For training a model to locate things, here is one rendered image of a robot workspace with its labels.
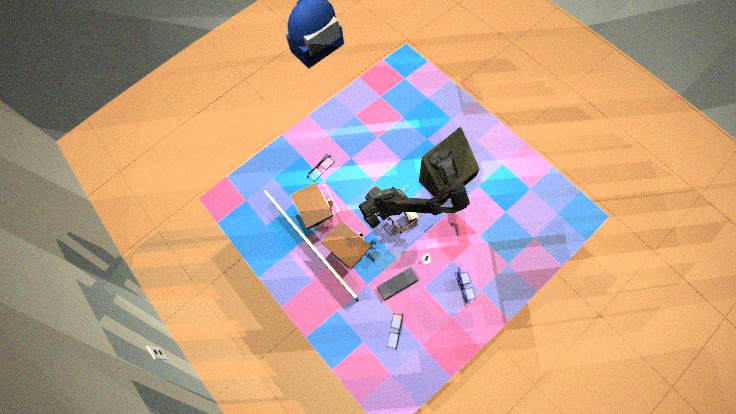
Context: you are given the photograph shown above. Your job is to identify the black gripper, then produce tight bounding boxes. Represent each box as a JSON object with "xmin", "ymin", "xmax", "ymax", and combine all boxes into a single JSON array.
[{"xmin": 363, "ymin": 189, "xmax": 408, "ymax": 228}]

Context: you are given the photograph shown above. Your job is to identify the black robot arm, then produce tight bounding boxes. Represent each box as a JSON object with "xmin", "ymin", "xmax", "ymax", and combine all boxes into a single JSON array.
[{"xmin": 358, "ymin": 147, "xmax": 470, "ymax": 218}]

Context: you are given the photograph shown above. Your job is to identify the black-framed glasses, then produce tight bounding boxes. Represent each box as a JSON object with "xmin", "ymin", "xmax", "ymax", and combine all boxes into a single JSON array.
[{"xmin": 306, "ymin": 154, "xmax": 335, "ymax": 181}]

